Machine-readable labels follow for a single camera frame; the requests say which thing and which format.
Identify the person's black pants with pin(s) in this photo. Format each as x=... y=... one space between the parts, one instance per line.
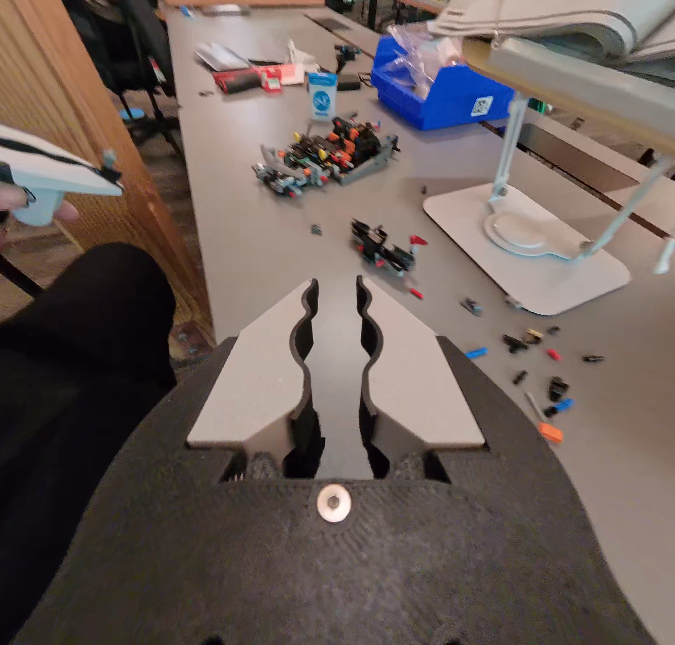
x=79 y=339

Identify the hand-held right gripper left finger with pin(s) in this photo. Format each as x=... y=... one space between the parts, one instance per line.
x=253 y=392

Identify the black clamp device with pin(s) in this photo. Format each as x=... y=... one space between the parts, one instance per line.
x=345 y=55

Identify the small black lego assembly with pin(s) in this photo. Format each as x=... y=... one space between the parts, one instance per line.
x=382 y=252

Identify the white pouch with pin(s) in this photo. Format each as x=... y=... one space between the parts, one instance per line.
x=221 y=57

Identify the clear plastic bags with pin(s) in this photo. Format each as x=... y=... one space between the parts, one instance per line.
x=422 y=55

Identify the white book stand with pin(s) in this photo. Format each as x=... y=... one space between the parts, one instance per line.
x=553 y=281

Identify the white papers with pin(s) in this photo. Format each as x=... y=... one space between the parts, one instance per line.
x=298 y=55

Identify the blue storage bin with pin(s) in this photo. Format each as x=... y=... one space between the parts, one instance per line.
x=448 y=102

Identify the scattered loose lego pieces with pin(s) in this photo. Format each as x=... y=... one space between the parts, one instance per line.
x=551 y=433

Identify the black office chair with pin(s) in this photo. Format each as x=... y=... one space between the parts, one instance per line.
x=137 y=39

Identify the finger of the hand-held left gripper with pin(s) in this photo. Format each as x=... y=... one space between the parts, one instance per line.
x=21 y=138
x=52 y=176

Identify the plain black cylinder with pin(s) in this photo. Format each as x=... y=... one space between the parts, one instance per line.
x=348 y=83

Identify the lego instruction book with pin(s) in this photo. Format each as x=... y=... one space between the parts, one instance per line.
x=553 y=2

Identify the black cylinder with red end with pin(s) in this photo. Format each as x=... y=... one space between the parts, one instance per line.
x=240 y=81

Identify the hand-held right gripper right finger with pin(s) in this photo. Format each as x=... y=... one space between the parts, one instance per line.
x=422 y=392

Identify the multicoloured lego chassis model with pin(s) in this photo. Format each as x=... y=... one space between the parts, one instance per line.
x=327 y=155

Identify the wooden column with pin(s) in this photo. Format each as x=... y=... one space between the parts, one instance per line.
x=79 y=102

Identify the person's left hand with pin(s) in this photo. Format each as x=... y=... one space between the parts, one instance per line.
x=13 y=198

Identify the red white packet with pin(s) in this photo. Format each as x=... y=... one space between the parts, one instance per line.
x=272 y=81

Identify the white blue gum container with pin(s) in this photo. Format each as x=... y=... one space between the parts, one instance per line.
x=321 y=99

